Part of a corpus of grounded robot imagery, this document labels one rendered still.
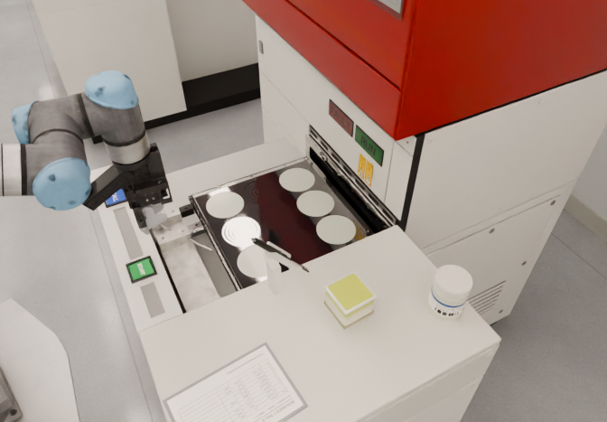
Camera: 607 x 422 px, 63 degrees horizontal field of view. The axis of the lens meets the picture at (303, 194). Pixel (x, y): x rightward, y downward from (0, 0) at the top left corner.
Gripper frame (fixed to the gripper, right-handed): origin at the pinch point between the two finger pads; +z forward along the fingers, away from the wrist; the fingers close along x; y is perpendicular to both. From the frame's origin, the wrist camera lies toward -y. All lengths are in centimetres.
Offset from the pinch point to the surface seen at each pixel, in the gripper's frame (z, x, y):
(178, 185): 23.6, 38.1, 12.2
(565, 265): 106, 6, 173
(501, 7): -40, -12, 71
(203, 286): 17.6, -5.6, 9.1
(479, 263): 45, -10, 92
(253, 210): 15.6, 11.5, 27.4
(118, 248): 9.6, 6.3, -6.5
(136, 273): 9.2, -3.0, -3.9
